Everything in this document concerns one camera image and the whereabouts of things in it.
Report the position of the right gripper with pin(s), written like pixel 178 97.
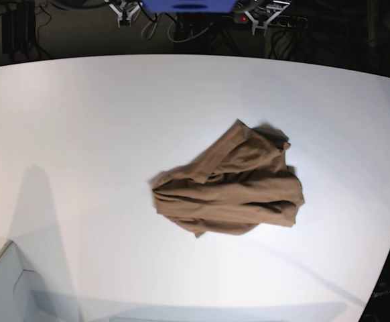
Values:
pixel 127 12

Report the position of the blue box at top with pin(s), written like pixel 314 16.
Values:
pixel 189 6

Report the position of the brown t-shirt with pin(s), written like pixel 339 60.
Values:
pixel 238 183

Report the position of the white bin at corner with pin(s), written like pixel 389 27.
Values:
pixel 25 294

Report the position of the black power strip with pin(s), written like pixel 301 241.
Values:
pixel 281 21

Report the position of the black equipment box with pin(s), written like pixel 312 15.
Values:
pixel 18 28

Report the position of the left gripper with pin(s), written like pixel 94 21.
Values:
pixel 261 18

